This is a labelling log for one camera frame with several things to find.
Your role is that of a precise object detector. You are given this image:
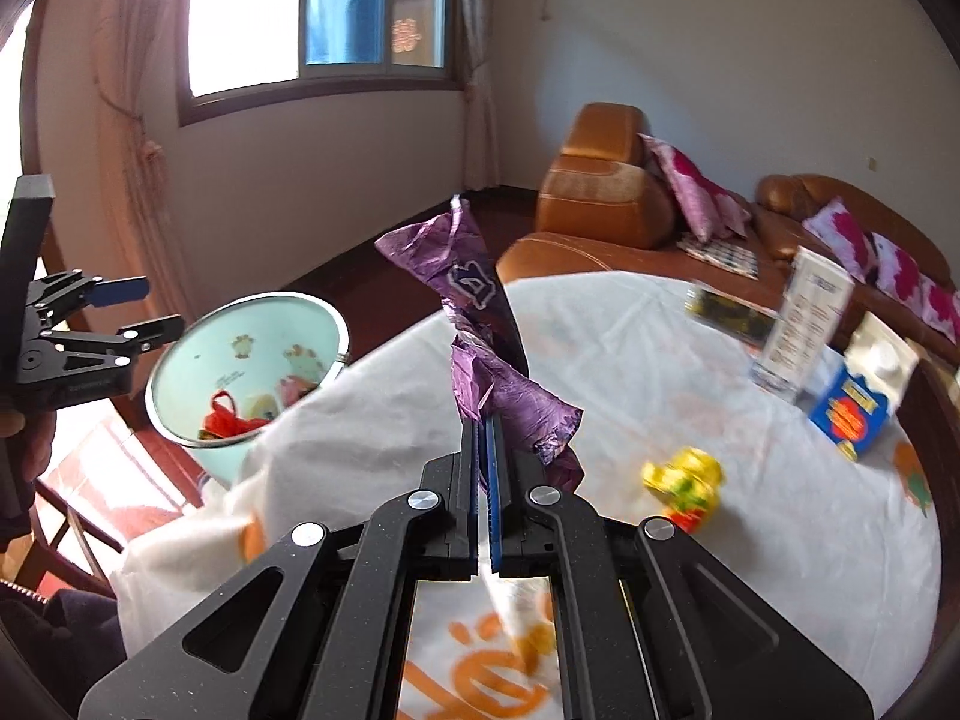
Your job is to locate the tall white box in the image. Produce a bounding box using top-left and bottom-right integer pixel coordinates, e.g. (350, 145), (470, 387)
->
(750, 244), (856, 398)

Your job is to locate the brown leather armchair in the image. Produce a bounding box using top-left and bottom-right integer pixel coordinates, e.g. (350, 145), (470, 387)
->
(495, 101), (762, 301)

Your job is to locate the mint green printed bin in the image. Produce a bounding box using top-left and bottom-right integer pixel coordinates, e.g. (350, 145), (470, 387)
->
(146, 292), (352, 485)

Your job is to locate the pink white floral pillow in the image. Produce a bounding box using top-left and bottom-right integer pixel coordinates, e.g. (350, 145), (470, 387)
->
(919, 270), (960, 346)
(870, 232), (927, 301)
(802, 196), (878, 278)

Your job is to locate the red plastic net bag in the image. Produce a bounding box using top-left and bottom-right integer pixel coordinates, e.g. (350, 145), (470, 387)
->
(199, 390), (271, 440)

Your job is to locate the yellow foil wrapper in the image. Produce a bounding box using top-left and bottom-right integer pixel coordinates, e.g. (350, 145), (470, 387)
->
(641, 446), (727, 533)

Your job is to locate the large pink floral pillow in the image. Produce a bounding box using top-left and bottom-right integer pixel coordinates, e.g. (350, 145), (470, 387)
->
(641, 133), (751, 245)

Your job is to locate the person's left hand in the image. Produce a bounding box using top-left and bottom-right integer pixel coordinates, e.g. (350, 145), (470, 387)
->
(0, 409), (58, 533)

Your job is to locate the wooden chair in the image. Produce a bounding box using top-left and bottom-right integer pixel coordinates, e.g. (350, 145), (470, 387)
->
(22, 465), (151, 601)

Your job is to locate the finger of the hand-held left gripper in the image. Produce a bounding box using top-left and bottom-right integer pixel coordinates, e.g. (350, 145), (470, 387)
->
(26, 270), (149, 310)
(45, 313), (185, 362)

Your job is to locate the person's dark clothing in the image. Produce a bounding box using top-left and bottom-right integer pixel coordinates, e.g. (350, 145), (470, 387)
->
(0, 577), (125, 720)

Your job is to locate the dark green packet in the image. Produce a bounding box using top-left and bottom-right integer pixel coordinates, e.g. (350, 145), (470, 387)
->
(684, 281), (781, 350)

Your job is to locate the blue white carton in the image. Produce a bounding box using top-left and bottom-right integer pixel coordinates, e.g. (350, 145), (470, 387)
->
(806, 311), (920, 462)

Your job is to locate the pink curtain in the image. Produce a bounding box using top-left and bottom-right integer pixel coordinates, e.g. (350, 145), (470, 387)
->
(94, 0), (196, 301)

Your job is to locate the window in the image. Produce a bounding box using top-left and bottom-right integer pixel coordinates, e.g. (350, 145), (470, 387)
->
(178, 0), (462, 127)

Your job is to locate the purple foil wrapper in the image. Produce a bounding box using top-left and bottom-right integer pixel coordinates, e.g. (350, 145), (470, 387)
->
(373, 195), (586, 492)

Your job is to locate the beige curtain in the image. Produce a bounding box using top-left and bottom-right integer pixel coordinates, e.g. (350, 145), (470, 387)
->
(457, 0), (500, 192)

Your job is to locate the brown leather sofa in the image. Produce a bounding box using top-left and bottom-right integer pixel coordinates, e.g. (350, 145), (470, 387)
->
(754, 172), (960, 391)

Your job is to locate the checkered cloth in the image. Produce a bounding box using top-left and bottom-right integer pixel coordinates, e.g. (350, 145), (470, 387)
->
(675, 232), (760, 280)

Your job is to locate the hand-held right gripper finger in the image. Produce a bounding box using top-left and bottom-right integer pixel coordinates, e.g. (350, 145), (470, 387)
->
(486, 412), (875, 720)
(79, 420), (481, 720)

